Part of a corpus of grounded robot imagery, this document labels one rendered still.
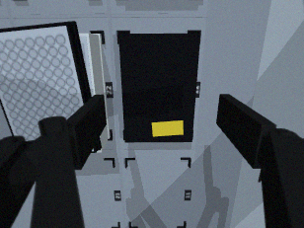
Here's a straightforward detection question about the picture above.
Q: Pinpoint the grey deck plate with bays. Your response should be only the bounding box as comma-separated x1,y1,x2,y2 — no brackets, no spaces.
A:
0,0,271,228

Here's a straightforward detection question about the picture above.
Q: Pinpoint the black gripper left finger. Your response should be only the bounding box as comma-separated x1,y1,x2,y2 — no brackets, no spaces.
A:
0,95,107,228

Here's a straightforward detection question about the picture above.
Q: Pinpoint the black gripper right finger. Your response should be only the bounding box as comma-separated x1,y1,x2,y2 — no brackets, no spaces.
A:
216,94,304,228

